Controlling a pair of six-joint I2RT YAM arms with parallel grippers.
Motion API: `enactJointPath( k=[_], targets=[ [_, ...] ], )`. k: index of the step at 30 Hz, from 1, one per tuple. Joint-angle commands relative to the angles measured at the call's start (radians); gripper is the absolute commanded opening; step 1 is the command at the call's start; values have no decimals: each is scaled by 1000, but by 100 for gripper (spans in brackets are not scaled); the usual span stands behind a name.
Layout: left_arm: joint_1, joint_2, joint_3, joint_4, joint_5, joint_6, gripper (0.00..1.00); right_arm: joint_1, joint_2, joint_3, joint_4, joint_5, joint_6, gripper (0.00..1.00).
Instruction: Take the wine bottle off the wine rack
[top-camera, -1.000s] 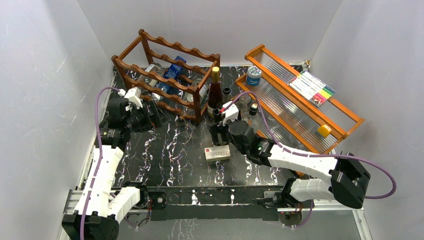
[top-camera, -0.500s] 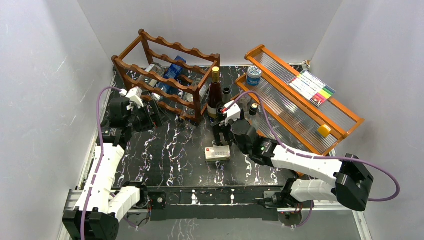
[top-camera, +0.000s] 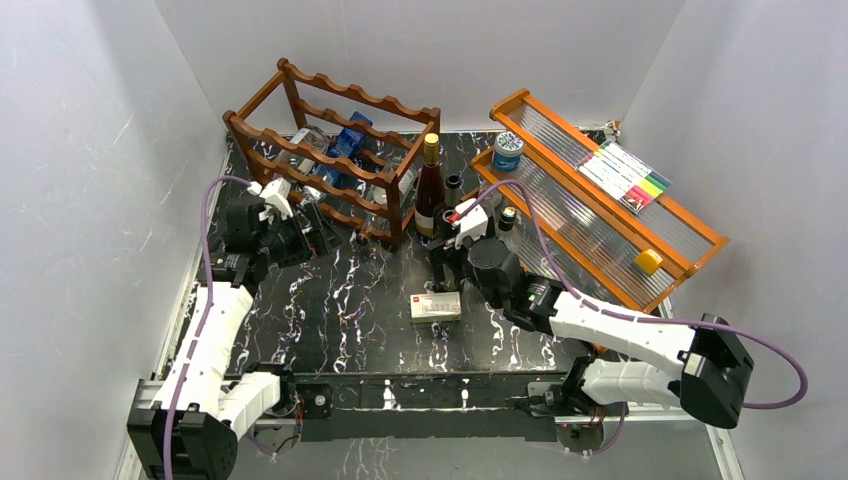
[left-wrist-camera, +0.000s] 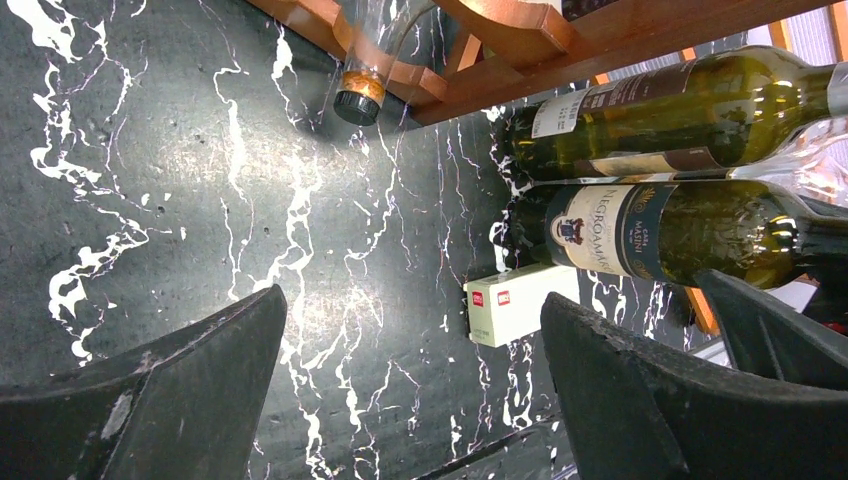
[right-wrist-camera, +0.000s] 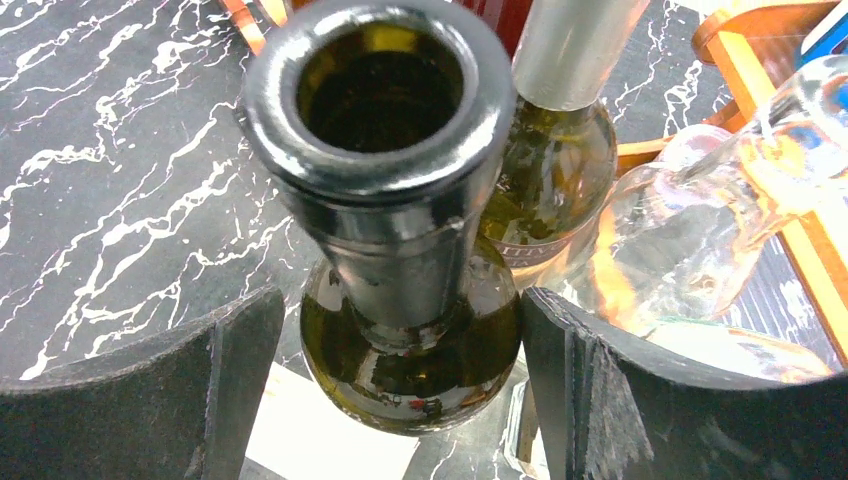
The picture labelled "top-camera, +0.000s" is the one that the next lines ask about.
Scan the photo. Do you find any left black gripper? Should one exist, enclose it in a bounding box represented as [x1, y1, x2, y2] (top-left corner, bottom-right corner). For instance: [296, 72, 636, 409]
[257, 203, 345, 267]

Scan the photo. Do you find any green wine bottle brown label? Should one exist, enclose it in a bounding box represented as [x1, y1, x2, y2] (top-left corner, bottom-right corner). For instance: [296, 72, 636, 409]
[445, 174, 462, 209]

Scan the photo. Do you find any clear bottle gold label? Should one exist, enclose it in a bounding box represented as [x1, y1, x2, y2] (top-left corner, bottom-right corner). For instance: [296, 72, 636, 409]
[496, 206, 521, 251]

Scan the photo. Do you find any dark red wine bottle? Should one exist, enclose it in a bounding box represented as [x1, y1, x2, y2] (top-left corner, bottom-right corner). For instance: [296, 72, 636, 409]
[414, 133, 445, 238]

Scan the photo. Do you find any clear glass bottle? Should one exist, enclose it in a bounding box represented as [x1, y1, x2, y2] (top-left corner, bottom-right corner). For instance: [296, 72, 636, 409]
[478, 188, 502, 218]

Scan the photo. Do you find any blue patterned bottle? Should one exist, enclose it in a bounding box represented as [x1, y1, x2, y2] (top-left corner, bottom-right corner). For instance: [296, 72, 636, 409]
[304, 128, 366, 202]

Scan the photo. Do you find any dark bottle cream label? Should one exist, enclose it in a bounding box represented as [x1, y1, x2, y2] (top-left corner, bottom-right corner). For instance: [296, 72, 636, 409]
[427, 203, 463, 293]

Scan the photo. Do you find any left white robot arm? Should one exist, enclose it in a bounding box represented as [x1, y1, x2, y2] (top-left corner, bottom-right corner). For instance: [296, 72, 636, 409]
[127, 197, 340, 479]

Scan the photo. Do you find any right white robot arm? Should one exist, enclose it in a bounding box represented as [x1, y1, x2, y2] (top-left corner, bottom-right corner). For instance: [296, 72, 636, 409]
[428, 237, 754, 429]

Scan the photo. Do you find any clear bottle white label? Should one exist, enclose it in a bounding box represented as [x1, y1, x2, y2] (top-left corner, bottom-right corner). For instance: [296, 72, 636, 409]
[354, 158, 419, 246]

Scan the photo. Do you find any brown wooden wine rack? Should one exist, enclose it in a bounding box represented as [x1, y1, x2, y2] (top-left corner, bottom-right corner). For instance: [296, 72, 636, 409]
[223, 58, 441, 247]

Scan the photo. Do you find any white rectangular box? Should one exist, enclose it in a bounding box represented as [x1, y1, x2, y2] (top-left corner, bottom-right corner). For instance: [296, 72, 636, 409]
[409, 292, 462, 324]

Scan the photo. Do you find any blue lidded jar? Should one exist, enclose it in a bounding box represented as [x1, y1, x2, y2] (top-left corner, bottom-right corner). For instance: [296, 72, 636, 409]
[493, 131, 525, 172]

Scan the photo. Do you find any orange tiered display shelf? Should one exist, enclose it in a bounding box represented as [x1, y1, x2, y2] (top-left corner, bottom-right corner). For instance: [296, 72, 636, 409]
[471, 89, 729, 313]

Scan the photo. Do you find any pack of coloured markers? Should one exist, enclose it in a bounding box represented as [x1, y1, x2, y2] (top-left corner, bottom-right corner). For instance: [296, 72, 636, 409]
[578, 140, 671, 214]

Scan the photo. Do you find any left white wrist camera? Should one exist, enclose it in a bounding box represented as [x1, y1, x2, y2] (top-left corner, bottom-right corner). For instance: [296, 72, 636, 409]
[247, 178, 293, 220]

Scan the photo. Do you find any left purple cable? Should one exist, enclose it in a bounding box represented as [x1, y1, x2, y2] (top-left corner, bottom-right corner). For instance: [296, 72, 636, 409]
[162, 175, 256, 480]

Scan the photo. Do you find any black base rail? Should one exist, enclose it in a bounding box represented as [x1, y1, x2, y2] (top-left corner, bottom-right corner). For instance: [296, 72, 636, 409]
[291, 372, 627, 444]

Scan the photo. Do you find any aluminium frame rail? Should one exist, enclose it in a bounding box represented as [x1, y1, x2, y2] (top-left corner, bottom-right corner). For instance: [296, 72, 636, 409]
[113, 377, 747, 480]

